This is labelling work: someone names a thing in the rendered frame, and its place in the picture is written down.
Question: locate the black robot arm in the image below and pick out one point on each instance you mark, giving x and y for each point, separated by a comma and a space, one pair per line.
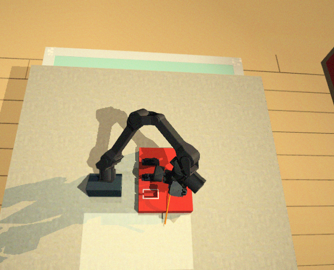
185, 163

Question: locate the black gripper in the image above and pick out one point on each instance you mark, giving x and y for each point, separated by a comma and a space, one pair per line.
160, 173

